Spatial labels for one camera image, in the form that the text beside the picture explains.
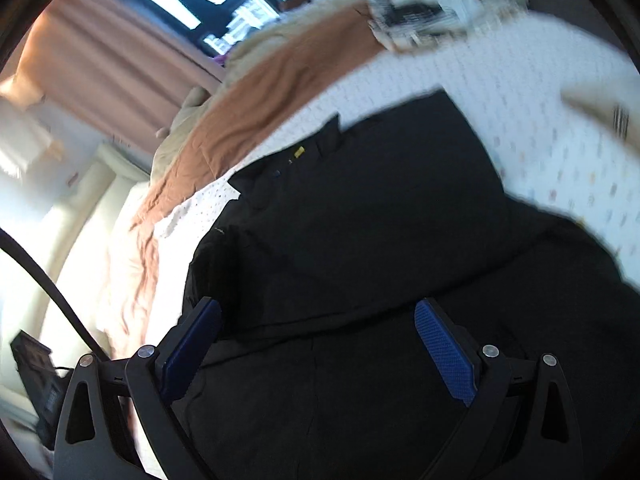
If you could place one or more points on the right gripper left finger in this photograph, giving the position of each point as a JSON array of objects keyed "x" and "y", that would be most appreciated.
[{"x": 93, "y": 440}]

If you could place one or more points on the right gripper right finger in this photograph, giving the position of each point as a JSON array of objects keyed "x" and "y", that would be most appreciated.
[{"x": 520, "y": 421}]

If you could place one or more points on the black garment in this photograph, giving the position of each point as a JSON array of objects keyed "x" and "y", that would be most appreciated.
[{"x": 318, "y": 265}]

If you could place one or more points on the black device on floor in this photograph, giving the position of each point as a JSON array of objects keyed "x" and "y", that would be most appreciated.
[{"x": 46, "y": 389}]

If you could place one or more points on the cream bed headboard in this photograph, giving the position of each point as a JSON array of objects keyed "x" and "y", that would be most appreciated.
[{"x": 72, "y": 244}]

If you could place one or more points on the white floral bed sheet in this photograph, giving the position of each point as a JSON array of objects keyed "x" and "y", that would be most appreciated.
[{"x": 506, "y": 84}]

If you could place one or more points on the brown blanket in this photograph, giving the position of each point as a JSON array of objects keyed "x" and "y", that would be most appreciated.
[{"x": 290, "y": 80}]

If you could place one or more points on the fringed patterned cloth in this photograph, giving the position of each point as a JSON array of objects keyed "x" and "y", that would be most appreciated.
[{"x": 406, "y": 25}]

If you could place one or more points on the pink curtain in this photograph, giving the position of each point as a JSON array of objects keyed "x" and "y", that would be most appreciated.
[{"x": 114, "y": 69}]

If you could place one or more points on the beige duvet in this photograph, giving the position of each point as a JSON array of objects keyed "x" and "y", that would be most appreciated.
[{"x": 243, "y": 66}]

